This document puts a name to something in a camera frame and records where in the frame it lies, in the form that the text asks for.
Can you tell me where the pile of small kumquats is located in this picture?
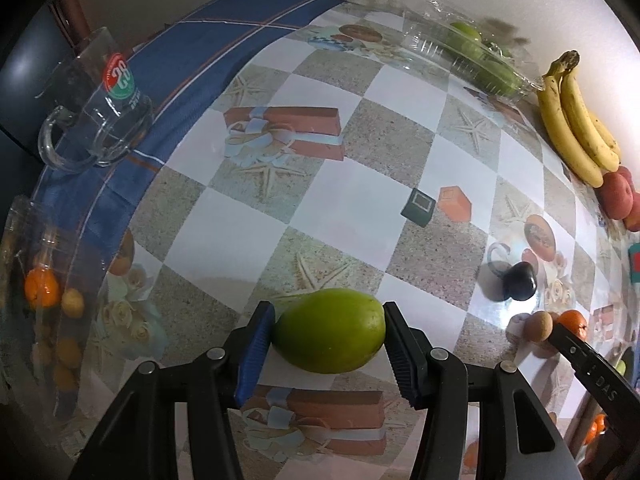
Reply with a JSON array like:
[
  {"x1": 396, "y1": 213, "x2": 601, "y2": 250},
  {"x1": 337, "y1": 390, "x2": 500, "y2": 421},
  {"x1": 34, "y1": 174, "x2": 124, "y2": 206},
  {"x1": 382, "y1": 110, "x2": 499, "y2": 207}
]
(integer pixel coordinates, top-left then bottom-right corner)
[{"x1": 32, "y1": 287, "x2": 87, "y2": 393}]

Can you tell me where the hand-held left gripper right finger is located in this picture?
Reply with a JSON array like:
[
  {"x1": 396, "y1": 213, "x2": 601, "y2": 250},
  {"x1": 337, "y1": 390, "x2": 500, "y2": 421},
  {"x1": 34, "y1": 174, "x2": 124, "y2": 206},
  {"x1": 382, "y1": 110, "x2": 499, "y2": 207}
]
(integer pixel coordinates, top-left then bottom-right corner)
[{"x1": 382, "y1": 301, "x2": 583, "y2": 480}]

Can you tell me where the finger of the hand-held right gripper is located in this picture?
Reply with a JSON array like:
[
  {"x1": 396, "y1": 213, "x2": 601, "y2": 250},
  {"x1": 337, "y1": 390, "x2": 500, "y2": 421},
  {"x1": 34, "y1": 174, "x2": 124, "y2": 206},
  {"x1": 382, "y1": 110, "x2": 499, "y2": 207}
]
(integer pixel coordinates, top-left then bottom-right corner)
[{"x1": 547, "y1": 324, "x2": 640, "y2": 413}]

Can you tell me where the yellow banana bunch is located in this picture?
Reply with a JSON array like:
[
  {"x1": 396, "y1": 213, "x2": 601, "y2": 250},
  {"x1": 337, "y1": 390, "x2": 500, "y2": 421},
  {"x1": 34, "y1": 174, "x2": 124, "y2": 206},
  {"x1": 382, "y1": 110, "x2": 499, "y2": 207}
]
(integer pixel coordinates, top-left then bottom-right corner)
[{"x1": 536, "y1": 50, "x2": 623, "y2": 189}]

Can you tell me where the pile of green jujubes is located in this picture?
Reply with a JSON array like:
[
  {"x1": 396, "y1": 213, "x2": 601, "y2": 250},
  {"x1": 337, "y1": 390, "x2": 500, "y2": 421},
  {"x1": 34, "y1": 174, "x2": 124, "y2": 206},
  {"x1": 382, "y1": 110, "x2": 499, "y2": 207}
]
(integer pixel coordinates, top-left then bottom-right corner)
[{"x1": 445, "y1": 20, "x2": 521, "y2": 98}]

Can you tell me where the tan longan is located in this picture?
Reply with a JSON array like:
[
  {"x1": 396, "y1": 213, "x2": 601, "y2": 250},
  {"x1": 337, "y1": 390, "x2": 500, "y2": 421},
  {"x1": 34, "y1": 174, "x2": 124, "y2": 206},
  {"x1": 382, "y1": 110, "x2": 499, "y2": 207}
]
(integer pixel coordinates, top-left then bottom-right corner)
[{"x1": 522, "y1": 311, "x2": 554, "y2": 343}]

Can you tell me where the small tangerine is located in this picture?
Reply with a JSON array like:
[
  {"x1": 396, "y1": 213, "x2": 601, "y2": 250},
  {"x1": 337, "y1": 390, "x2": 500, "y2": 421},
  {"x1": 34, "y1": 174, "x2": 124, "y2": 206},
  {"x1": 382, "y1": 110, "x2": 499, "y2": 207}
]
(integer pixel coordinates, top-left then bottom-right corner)
[{"x1": 24, "y1": 267, "x2": 61, "y2": 309}]

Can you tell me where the clear plastic fruit container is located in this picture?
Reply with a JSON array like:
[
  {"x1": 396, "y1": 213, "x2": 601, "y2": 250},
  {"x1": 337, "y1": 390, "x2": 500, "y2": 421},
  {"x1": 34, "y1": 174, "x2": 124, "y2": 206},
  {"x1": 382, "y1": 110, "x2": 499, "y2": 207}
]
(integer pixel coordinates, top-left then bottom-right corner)
[{"x1": 0, "y1": 195, "x2": 108, "y2": 421}]

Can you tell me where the dark purple plum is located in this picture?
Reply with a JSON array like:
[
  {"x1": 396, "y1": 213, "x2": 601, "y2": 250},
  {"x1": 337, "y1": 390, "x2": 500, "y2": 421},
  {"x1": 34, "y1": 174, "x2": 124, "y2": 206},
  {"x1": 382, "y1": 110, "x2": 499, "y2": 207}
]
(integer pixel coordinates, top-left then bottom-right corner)
[{"x1": 501, "y1": 261, "x2": 538, "y2": 302}]

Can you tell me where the green mango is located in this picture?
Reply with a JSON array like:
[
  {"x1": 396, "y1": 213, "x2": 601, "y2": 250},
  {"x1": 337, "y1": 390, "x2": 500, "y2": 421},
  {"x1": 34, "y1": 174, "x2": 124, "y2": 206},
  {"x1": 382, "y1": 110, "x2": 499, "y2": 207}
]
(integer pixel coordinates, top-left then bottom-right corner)
[{"x1": 272, "y1": 288, "x2": 387, "y2": 375}]

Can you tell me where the glass mug with round label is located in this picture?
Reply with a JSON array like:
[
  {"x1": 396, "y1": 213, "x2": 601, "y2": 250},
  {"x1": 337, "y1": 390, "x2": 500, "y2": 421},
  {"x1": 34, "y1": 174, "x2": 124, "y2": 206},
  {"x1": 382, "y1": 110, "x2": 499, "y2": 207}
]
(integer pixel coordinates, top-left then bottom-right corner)
[{"x1": 37, "y1": 26, "x2": 155, "y2": 175}]

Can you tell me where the clear plastic clamshell box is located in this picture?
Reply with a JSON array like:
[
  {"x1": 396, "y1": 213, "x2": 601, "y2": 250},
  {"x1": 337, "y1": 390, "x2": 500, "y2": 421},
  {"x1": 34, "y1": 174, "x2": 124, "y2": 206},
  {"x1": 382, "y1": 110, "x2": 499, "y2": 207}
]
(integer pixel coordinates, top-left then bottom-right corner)
[{"x1": 397, "y1": 0, "x2": 546, "y2": 106}]

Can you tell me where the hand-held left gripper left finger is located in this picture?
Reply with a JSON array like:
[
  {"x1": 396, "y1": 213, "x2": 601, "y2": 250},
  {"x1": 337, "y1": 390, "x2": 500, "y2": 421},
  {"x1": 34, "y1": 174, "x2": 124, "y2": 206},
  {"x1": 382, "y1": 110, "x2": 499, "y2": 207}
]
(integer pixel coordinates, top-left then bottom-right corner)
[{"x1": 67, "y1": 301, "x2": 277, "y2": 480}]

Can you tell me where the orange with green stem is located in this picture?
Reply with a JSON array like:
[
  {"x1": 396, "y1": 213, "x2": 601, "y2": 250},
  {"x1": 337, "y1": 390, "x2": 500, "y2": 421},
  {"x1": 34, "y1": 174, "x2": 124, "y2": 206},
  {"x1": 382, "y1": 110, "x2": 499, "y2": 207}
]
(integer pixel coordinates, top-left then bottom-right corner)
[
  {"x1": 556, "y1": 310, "x2": 588, "y2": 343},
  {"x1": 582, "y1": 412, "x2": 608, "y2": 447}
]

